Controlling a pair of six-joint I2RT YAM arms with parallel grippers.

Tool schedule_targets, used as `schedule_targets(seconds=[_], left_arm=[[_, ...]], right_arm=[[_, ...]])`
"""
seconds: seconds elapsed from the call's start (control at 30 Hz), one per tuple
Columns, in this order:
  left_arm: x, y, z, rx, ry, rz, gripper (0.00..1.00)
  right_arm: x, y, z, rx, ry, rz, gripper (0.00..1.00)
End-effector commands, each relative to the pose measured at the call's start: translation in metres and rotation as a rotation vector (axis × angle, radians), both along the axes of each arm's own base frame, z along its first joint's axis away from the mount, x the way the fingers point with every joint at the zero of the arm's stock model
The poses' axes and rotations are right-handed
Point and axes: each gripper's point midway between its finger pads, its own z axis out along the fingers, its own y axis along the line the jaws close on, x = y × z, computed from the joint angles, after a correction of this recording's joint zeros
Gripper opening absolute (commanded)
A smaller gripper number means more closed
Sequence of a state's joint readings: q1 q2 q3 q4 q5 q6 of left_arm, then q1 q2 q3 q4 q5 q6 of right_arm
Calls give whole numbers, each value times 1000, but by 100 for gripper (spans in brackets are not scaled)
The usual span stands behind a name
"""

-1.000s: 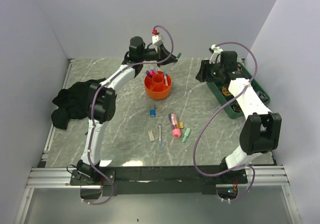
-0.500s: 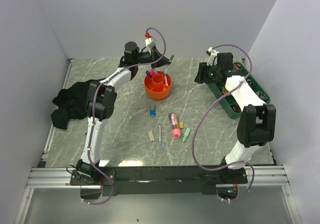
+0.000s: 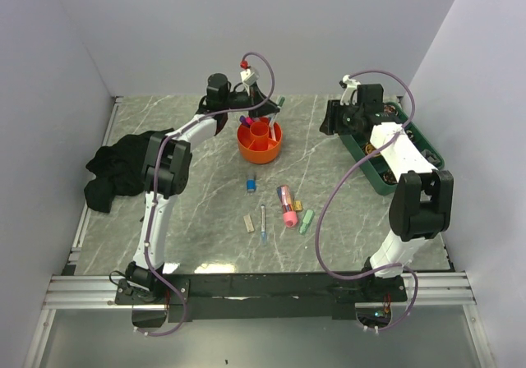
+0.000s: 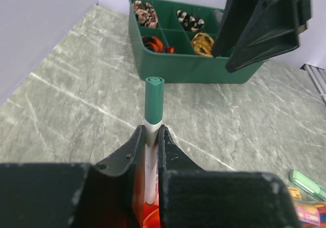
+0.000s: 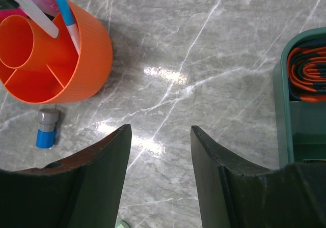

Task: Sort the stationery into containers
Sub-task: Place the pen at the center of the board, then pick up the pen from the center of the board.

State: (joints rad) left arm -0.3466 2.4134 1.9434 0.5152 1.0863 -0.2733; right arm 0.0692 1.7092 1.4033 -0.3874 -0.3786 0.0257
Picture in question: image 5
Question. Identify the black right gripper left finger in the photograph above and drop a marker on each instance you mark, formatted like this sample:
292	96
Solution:
81	190

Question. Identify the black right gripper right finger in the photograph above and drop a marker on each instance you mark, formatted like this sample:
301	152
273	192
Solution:
234	192

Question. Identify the white blue marker pen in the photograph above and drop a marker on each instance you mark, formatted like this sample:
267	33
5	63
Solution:
70	23

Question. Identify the white green marker pen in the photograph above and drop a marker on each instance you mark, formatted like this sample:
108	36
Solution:
35	13

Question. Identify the pink black highlighter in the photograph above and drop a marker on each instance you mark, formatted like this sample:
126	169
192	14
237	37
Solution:
6	13

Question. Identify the mint green highlighter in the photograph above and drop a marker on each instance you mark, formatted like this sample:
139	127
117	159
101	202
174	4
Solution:
122	224

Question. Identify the green compartment tray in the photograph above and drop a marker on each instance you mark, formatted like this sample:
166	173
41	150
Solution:
300	124

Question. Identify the orange round desk organizer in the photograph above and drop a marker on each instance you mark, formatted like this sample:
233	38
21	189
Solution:
39	69

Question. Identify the orange black rolled ribbon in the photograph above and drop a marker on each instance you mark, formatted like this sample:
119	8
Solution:
306	71

